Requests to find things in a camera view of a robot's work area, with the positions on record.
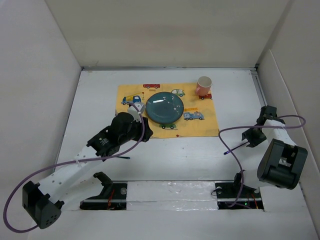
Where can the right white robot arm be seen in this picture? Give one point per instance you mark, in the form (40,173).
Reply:
(282,163)

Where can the iridescent metal fork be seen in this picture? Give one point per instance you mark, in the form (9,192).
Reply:
(124,157)

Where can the iridescent purple metal spoon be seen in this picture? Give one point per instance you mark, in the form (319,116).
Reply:
(235,148)

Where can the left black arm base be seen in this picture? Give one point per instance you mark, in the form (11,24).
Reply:
(113,196)

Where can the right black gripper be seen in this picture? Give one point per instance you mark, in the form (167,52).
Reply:
(248,135)

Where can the pink ceramic mug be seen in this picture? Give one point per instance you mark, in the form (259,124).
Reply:
(203,86)

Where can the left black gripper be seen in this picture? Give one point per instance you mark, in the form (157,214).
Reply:
(147,132)

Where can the dark teal ceramic plate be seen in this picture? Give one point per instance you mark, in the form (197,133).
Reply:
(164,108)

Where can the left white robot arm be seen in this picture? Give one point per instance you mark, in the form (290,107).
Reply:
(42,200)

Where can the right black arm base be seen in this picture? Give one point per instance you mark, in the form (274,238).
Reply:
(241,193)

